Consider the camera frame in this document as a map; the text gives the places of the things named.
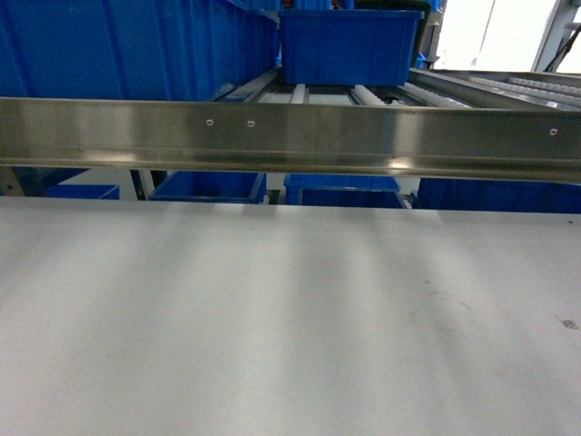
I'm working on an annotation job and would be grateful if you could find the large blue bin on shelf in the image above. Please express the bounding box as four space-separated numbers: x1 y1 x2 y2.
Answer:
280 9 424 86

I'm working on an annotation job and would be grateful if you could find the stainless steel roller shelf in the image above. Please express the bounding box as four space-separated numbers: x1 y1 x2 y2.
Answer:
1 69 580 183

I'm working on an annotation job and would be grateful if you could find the blue bin far left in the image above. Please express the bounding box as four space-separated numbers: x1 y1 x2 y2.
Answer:
1 1 278 101

